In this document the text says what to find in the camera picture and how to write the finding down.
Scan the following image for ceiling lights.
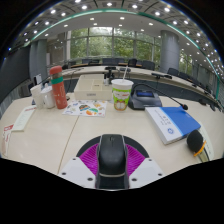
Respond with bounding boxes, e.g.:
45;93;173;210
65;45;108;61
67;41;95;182
8;0;224;81

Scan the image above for blue and white book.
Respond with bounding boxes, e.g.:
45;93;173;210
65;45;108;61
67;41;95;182
144;106;202;146

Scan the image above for black computer mouse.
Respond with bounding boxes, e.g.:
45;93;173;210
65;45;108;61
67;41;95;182
96;133;129;179

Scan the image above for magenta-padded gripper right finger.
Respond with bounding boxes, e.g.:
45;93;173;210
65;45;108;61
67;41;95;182
123;143;166;190

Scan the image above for black handheld microphone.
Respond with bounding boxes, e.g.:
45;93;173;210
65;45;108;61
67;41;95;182
186;129;211;163

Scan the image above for white lidded mug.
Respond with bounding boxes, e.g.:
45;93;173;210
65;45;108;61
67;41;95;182
40;85;56;110

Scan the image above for red thermos bottle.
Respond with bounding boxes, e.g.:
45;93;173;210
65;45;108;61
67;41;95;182
49;65;69;110

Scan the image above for black gooseneck microphone console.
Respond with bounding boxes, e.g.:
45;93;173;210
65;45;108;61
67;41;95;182
127;83;189;111

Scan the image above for dark office chairs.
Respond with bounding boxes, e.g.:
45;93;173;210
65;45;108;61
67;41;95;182
63;58;224;104

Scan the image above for white paper sheet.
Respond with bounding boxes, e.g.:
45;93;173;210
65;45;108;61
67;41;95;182
199;126;215;162

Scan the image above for cream printed document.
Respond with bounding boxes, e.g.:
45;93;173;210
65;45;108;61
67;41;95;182
11;105;38;132

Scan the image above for white standing panel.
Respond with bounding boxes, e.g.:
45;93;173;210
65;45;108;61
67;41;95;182
34;73;44;86

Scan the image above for white paper cup stack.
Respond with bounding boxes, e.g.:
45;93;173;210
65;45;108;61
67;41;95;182
29;83;45;109

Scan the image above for colourful sticker sheet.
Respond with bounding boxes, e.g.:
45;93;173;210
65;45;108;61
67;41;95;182
62;99;108;118

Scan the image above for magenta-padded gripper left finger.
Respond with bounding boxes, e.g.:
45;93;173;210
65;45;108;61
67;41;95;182
58;142;102;190

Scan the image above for red and white leaflet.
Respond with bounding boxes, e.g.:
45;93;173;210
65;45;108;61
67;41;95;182
0;123;15;158

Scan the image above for green printed paper cup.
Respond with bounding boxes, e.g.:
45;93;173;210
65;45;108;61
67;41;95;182
110;64;135;112

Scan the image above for beige box tray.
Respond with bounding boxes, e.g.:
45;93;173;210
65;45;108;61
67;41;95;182
73;73;114;102

